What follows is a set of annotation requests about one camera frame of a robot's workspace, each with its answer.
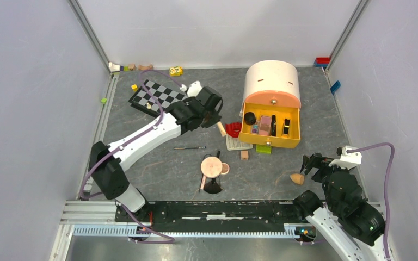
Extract beige concealer tube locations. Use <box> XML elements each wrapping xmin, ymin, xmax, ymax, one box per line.
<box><xmin>216</xmin><ymin>121</ymin><xmax>227</xmax><ymax>137</ymax></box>

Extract red plastic arch toy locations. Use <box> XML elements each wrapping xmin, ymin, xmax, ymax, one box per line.
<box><xmin>225</xmin><ymin>122</ymin><xmax>242</xmax><ymax>138</ymax></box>

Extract small black round jar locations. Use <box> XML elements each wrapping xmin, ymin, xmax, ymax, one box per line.
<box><xmin>243</xmin><ymin>112</ymin><xmax>257</xmax><ymax>126</ymax></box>

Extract black gold lipstick case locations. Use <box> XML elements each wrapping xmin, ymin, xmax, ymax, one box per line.
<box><xmin>282</xmin><ymin>118</ymin><xmax>291</xmax><ymax>136</ymax></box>

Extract colourful eyeshadow palette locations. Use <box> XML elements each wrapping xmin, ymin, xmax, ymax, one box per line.
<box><xmin>250</xmin><ymin>122</ymin><xmax>259</xmax><ymax>134</ymax></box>

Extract black mascara tube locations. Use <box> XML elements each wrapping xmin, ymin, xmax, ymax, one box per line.
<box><xmin>270</xmin><ymin>115</ymin><xmax>276</xmax><ymax>136</ymax></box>

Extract pink blush palette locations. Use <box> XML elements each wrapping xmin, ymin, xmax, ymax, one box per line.
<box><xmin>259</xmin><ymin>115</ymin><xmax>272</xmax><ymax>136</ymax></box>

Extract round pink powder compact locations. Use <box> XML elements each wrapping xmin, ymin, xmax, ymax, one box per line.
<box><xmin>200</xmin><ymin>156</ymin><xmax>230</xmax><ymax>178</ymax></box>

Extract round drawer organizer box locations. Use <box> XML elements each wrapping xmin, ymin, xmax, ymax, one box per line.
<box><xmin>239</xmin><ymin>60</ymin><xmax>302</xmax><ymax>148</ymax></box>

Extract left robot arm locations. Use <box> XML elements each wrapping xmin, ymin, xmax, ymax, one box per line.
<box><xmin>87</xmin><ymin>82</ymin><xmax>223</xmax><ymax>222</ymax></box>

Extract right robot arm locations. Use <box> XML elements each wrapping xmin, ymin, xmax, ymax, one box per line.
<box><xmin>292</xmin><ymin>142</ymin><xmax>395</xmax><ymax>260</ymax></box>

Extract orange makeup sponge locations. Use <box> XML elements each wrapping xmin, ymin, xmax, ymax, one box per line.
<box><xmin>290</xmin><ymin>173</ymin><xmax>305</xmax><ymax>185</ymax></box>

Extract black makeup brush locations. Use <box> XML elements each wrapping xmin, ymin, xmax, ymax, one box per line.
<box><xmin>203</xmin><ymin>150</ymin><xmax>222</xmax><ymax>194</ymax></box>

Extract yellow toy block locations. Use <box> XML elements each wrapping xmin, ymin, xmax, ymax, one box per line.
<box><xmin>169</xmin><ymin>66</ymin><xmax>183</xmax><ymax>77</ymax></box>

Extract green lego brick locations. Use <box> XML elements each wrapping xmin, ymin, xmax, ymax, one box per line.
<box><xmin>255</xmin><ymin>145</ymin><xmax>272</xmax><ymax>155</ymax></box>

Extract small wooden cube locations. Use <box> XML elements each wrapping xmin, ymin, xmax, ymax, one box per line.
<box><xmin>240</xmin><ymin>150</ymin><xmax>249</xmax><ymax>160</ymax></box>

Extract wooden arch block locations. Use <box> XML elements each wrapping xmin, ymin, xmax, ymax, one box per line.
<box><xmin>137</xmin><ymin>64</ymin><xmax>154</xmax><ymax>71</ymax></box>

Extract yellow cube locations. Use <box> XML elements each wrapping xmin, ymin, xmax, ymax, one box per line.
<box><xmin>131</xmin><ymin>84</ymin><xmax>138</xmax><ymax>92</ymax></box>

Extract small wooden block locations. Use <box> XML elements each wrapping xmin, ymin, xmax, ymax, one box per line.
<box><xmin>128</xmin><ymin>64</ymin><xmax>136</xmax><ymax>71</ymax></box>

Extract red blue blocks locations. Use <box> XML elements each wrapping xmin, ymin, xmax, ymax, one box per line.
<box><xmin>313</xmin><ymin>57</ymin><xmax>330</xmax><ymax>68</ymax></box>

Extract blue block by wall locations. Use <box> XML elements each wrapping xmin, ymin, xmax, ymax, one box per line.
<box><xmin>330</xmin><ymin>80</ymin><xmax>341</xmax><ymax>94</ymax></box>

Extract white corner bracket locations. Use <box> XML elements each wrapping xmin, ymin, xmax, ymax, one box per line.
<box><xmin>108</xmin><ymin>61</ymin><xmax>121</xmax><ymax>73</ymax></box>

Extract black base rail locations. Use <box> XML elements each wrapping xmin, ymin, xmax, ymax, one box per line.
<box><xmin>115</xmin><ymin>200</ymin><xmax>316</xmax><ymax>234</ymax></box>

